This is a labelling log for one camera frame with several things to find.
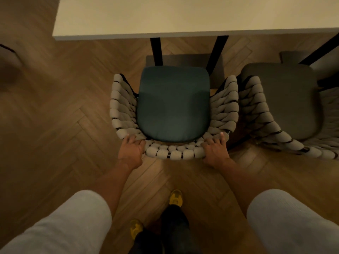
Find person's left hand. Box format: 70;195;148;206
118;135;147;171

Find person's right hand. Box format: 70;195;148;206
202;132;231;170

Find woven rope chair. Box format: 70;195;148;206
110;66;239;161
236;63;339;161

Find person's right forearm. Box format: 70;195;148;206
216;158;268;209

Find person's left forearm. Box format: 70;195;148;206
91;159;143;218

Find teal seat cushion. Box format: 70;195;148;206
137;66;211;143

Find person's right yellow shoe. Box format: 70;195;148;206
169;189;184;208

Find person's yellow shoe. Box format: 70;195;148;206
129;219;144;240
169;189;184;208

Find person's left yellow shoe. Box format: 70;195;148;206
129;219;144;240

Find black trousers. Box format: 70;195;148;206
132;205;203;254

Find grey seat cushion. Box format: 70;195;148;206
240;63;322;141

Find black table leg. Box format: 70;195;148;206
206;35;229;76
299;31;339;65
150;37;163;67

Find white left shirt sleeve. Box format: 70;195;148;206
0;190;113;254

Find white shirt sleeve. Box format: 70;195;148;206
0;190;113;254
246;189;339;254

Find white right shirt sleeve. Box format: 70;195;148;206
246;189;339;254

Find woven rope chair, grey seat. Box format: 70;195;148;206
236;63;339;161

